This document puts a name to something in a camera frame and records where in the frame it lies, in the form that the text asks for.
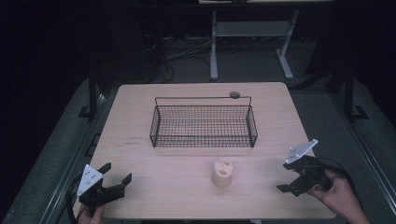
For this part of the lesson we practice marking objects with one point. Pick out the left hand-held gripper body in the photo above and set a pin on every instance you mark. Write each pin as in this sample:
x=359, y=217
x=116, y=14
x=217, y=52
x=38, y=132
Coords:
x=89, y=181

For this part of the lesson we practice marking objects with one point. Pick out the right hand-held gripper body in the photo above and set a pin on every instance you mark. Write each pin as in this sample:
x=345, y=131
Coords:
x=306, y=169

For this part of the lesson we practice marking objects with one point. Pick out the small beige cup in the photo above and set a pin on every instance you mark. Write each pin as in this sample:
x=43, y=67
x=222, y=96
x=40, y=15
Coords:
x=222, y=173

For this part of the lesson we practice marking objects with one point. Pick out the person's left hand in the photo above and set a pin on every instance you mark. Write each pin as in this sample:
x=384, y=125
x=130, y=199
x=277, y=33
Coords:
x=92, y=217

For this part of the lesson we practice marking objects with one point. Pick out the person's right hand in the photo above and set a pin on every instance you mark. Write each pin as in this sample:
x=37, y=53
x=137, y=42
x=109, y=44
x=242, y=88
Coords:
x=334, y=194

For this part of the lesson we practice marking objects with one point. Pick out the black metal stand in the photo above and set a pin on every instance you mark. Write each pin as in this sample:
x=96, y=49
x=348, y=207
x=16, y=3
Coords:
x=92, y=93
x=349, y=93

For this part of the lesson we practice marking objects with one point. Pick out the grey round table cap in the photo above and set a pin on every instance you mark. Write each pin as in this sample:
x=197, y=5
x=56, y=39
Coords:
x=234, y=95

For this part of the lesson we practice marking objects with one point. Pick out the grey metal rail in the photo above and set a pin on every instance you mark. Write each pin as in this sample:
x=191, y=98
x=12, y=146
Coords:
x=370, y=155
x=67, y=168

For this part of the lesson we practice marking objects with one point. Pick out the white metal desk frame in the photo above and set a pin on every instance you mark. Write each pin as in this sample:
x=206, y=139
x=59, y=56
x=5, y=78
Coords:
x=249, y=28

